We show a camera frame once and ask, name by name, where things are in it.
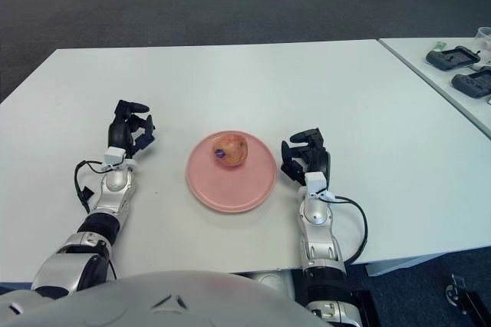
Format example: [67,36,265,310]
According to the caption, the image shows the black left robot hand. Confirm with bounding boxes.
[104,99,157,170]

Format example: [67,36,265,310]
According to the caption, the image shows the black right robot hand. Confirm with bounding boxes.
[280,127,333,200]

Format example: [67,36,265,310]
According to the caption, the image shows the red yellow apple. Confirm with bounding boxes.
[212,131,249,168]

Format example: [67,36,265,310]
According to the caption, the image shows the pink round plate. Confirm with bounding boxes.
[186,130,278,213]

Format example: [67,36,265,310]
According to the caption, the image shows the black game controller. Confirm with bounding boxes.
[425,45,482,71]
[451,69,491,98]

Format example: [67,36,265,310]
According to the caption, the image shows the grey robot torso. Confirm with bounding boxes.
[0,269,323,327]

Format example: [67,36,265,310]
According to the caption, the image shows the black chair caster base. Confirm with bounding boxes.
[444,273,491,327]

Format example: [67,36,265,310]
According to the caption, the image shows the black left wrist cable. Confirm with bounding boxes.
[74,160,112,215]

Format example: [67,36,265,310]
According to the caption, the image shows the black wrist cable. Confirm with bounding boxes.
[321,192,369,265]
[74,160,112,215]

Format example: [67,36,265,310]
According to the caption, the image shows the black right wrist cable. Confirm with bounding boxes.
[321,192,369,265]

